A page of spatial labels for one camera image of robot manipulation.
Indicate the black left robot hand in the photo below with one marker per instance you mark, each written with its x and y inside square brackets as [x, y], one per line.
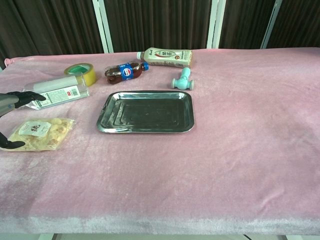
[17, 98]

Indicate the snack bag with yellow pieces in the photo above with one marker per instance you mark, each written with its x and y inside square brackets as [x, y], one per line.
[42, 133]

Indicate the stainless steel rectangular tray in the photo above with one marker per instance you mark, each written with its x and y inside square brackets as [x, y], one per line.
[146, 111]

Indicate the clear pack with white label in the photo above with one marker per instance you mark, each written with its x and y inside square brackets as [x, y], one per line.
[58, 91]

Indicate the yellow packing tape roll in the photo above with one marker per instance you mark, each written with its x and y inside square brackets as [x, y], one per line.
[86, 73]

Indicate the small pepsi cola bottle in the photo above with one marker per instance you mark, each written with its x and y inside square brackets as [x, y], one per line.
[125, 72]

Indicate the milk tea bottle beige label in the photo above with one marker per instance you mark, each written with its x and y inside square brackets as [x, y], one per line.
[166, 58]

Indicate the dark brown pleated curtain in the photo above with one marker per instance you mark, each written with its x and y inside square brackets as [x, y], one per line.
[160, 23]

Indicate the mint green roller massager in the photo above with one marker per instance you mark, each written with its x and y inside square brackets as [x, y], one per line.
[183, 81]

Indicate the pink plush table cloth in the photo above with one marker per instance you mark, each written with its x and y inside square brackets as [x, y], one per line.
[175, 162]

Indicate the white partition frame post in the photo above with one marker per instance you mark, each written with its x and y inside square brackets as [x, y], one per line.
[271, 23]
[103, 25]
[213, 23]

